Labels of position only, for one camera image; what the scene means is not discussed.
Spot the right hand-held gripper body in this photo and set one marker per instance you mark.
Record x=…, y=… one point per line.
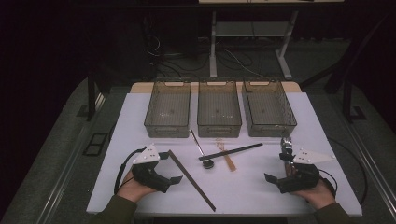
x=302, y=179

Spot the person's right hand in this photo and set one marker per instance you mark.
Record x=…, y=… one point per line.
x=317, y=196

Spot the brown wooden chopstick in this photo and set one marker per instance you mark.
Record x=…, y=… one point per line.
x=191, y=180

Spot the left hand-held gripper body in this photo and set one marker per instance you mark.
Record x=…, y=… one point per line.
x=146, y=174

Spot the metal spoon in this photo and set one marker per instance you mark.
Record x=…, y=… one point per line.
x=208, y=164

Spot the grey translucent plastic bin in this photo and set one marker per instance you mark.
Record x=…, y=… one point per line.
x=218, y=104
x=267, y=104
x=168, y=109

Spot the black metal stand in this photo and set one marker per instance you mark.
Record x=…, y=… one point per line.
x=91, y=99
x=346, y=99

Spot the black chopstick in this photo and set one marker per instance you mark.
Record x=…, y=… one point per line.
x=236, y=151

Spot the metal floor rail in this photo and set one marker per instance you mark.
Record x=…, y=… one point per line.
x=373, y=169
x=63, y=180

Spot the person's left hand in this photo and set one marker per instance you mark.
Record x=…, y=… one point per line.
x=134, y=189

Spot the white metal frame desk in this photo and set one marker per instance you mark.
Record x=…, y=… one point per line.
x=212, y=46

